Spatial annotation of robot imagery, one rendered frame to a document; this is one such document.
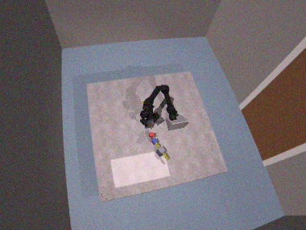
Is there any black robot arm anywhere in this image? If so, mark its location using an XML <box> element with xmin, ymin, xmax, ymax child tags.
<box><xmin>140</xmin><ymin>84</ymin><xmax>177</xmax><ymax>121</ymax></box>

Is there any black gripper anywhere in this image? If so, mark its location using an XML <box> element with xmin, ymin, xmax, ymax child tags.
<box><xmin>140</xmin><ymin>113</ymin><xmax>159</xmax><ymax>127</ymax></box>

